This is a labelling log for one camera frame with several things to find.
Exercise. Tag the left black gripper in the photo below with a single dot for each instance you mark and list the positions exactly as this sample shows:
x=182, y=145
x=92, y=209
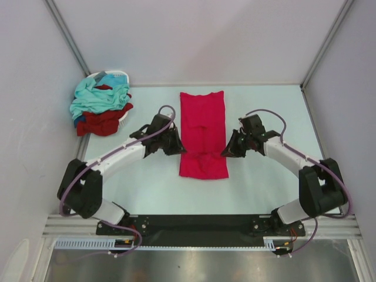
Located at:
x=177, y=147

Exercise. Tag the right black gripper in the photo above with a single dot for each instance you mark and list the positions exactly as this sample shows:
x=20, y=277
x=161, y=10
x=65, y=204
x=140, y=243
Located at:
x=231, y=149

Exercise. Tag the pink red t shirt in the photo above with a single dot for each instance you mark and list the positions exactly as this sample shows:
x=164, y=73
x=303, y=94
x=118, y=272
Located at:
x=203, y=125

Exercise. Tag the white laundry basket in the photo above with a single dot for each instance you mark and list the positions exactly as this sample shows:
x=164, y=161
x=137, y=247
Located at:
x=122, y=120

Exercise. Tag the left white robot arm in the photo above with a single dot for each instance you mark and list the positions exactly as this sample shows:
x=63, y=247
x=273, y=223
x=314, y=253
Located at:
x=81, y=189

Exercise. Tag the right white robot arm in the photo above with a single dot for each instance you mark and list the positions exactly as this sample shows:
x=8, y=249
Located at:
x=320, y=184

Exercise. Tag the dark red t shirt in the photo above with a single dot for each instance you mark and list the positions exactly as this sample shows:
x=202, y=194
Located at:
x=103, y=124

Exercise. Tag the teal t shirt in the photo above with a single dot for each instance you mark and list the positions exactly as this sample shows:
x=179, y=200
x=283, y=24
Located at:
x=96, y=96

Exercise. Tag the navy blue t shirt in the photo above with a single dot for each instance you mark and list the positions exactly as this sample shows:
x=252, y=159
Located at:
x=79, y=119

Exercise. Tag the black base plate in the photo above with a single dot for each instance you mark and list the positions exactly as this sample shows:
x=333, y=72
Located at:
x=231, y=230

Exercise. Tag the right slotted cable duct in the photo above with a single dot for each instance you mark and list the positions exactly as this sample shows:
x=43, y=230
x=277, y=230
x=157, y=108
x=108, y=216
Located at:
x=280, y=242

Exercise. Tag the slotted cable duct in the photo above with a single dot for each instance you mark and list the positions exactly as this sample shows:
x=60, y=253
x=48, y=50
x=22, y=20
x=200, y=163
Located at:
x=280, y=242
x=93, y=244

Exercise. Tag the left slotted cable duct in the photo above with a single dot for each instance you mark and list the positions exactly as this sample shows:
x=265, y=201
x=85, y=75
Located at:
x=93, y=244

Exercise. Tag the aluminium front rail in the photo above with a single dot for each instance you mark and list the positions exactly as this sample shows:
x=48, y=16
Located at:
x=58, y=226

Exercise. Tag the right aluminium corner post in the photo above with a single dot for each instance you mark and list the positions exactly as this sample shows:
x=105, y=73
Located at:
x=334, y=28

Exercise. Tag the aluminium corner post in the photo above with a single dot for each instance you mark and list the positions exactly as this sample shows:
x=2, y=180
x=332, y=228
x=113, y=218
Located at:
x=67, y=35
x=334, y=28

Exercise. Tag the left aluminium corner post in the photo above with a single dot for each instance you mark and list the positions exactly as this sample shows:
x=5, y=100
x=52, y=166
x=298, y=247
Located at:
x=67, y=35

